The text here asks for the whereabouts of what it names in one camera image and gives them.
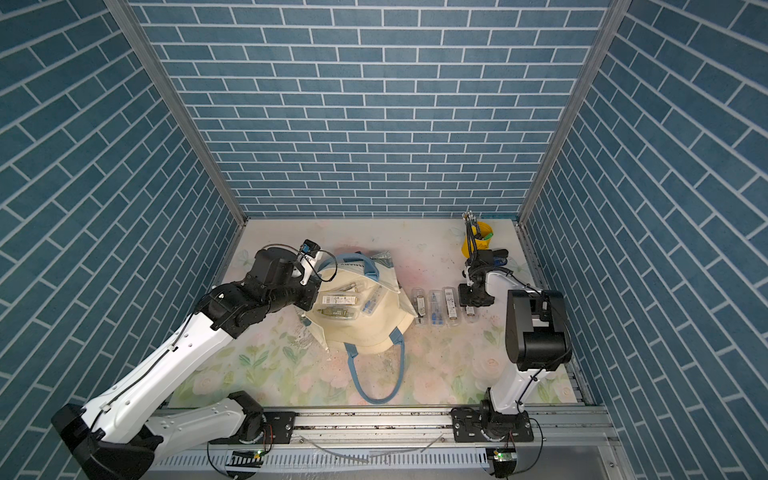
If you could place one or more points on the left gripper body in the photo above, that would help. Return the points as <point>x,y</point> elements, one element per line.
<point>294,292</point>

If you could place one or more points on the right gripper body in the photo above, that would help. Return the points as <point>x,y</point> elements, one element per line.
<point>468,296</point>

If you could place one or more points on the clear compass set case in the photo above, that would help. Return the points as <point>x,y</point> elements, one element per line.
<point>419,302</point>

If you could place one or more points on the cream canvas tote bag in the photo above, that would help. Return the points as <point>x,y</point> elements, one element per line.
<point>357,273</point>

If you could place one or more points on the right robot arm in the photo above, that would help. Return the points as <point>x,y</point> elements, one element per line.
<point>536,339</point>

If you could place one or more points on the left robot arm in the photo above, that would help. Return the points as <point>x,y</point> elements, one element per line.
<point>218,318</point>

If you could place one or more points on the compass case inside bag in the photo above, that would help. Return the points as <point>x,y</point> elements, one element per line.
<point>339,299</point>

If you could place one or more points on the blue stapler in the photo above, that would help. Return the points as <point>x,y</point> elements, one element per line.
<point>500,257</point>

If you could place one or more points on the yellow pen holder cup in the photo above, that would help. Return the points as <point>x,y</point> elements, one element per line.
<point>480,244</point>

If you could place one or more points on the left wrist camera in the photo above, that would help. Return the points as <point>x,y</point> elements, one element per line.
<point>307,257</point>

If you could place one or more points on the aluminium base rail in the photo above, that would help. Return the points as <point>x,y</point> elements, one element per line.
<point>398,430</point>

